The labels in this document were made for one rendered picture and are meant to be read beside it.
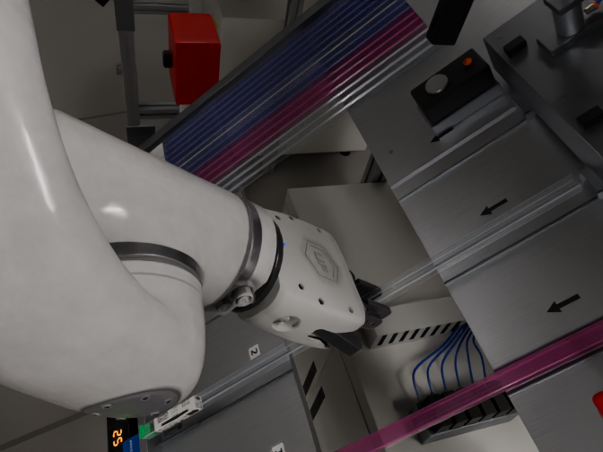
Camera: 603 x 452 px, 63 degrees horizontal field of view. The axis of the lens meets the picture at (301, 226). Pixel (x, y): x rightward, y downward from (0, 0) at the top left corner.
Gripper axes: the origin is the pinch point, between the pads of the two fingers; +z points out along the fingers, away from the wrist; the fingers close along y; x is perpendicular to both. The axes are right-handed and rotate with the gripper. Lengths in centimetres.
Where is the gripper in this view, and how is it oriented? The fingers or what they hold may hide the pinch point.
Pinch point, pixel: (362, 304)
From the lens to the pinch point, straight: 47.9
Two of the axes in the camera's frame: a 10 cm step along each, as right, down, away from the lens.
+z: 6.6, 3.2, 6.8
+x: -7.0, 5.9, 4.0
